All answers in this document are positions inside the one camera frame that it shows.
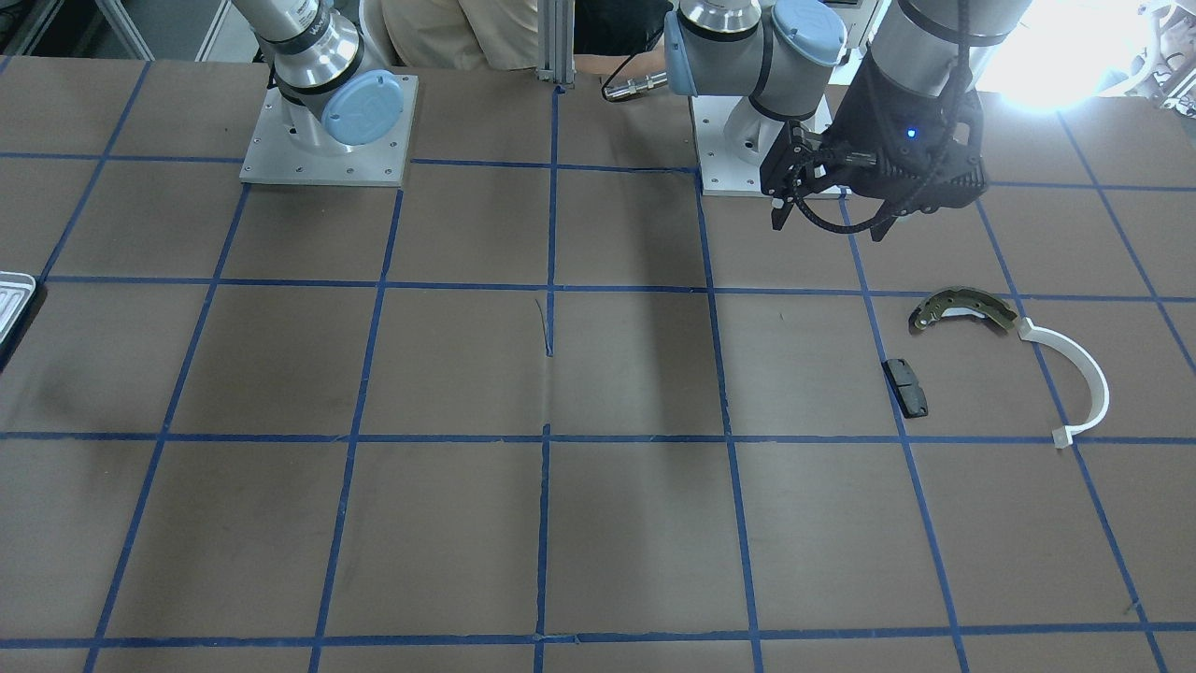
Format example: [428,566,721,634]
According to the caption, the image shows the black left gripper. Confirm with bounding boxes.
[759,42,990,241]

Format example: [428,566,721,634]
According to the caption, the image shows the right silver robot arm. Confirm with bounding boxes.
[234,1,405,146]

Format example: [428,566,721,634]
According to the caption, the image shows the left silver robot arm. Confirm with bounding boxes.
[663,1,1029,241]

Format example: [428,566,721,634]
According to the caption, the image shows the olive curved brake shoe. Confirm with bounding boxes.
[908,286,1020,334]

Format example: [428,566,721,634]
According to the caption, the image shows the grey brake pad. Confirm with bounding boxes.
[881,357,930,420]

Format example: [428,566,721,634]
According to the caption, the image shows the seated person beige shirt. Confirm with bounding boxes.
[377,1,675,77]

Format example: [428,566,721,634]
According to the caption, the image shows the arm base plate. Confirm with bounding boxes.
[239,74,421,188]
[691,94,783,197]

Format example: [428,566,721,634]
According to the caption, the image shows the white curved plastic bracket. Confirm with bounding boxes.
[1013,316,1110,449]

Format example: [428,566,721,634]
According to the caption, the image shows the aluminium frame post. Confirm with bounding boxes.
[535,0,576,88]

